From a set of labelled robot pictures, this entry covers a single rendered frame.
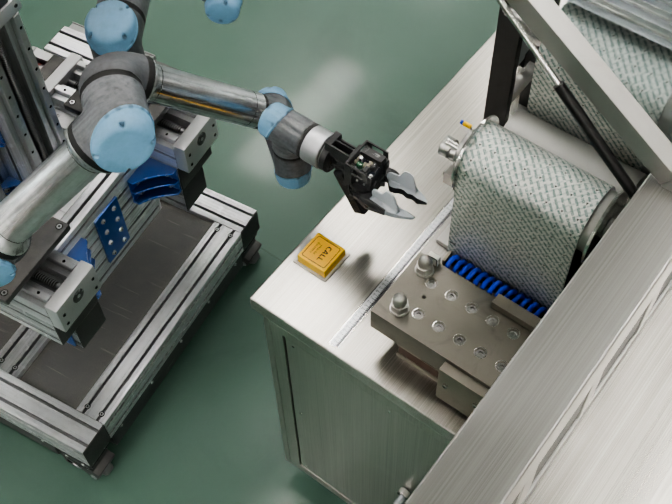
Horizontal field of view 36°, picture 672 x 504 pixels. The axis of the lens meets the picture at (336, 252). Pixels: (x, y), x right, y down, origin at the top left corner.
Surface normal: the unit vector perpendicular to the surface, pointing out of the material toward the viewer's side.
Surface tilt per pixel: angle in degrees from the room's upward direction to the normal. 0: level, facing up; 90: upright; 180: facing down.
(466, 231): 90
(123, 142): 85
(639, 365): 0
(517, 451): 0
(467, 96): 0
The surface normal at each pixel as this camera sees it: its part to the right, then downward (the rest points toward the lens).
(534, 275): -0.61, 0.67
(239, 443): -0.02, -0.55
